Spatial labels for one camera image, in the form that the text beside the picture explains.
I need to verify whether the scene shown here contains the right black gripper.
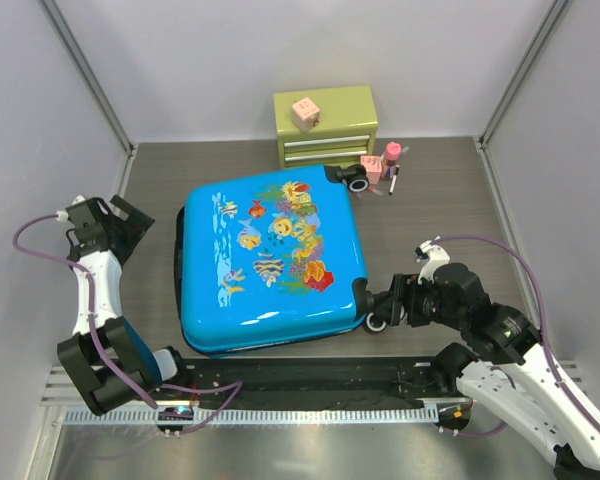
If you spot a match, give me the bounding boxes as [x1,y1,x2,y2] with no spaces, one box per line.
[372,272,466,329]

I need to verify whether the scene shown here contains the blue fish-print suitcase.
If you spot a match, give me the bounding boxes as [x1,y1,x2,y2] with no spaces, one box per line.
[174,165,373,355]

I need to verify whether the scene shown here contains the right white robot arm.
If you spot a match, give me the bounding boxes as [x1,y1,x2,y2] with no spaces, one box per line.
[389,263,600,479]

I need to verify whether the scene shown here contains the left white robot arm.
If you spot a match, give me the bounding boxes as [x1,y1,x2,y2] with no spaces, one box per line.
[57,195,192,416]

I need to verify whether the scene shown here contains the black white marker pen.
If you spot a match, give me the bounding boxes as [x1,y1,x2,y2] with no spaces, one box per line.
[388,164,400,196]

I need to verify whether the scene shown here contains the pink cube on table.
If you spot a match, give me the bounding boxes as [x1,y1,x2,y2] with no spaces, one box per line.
[360,155,383,185]

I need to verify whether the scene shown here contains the pink capped bottle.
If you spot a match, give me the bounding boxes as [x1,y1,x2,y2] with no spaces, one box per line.
[381,142,402,180]

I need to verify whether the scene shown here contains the green drawer cabinet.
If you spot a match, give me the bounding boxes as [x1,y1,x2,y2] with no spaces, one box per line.
[273,85,378,169]

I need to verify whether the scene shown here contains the pink cube on cabinet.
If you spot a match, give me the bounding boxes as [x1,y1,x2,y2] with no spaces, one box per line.
[291,97,321,132]

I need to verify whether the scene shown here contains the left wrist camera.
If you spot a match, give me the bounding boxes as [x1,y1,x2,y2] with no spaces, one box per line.
[66,197,110,234]

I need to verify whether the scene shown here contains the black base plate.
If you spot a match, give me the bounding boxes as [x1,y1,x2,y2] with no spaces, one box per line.
[153,357,473,430]

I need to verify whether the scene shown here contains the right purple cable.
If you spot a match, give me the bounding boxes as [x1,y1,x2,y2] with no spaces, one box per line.
[419,234,600,446]

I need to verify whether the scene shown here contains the aluminium rail frame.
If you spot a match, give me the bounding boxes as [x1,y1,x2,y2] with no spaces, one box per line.
[39,362,590,426]

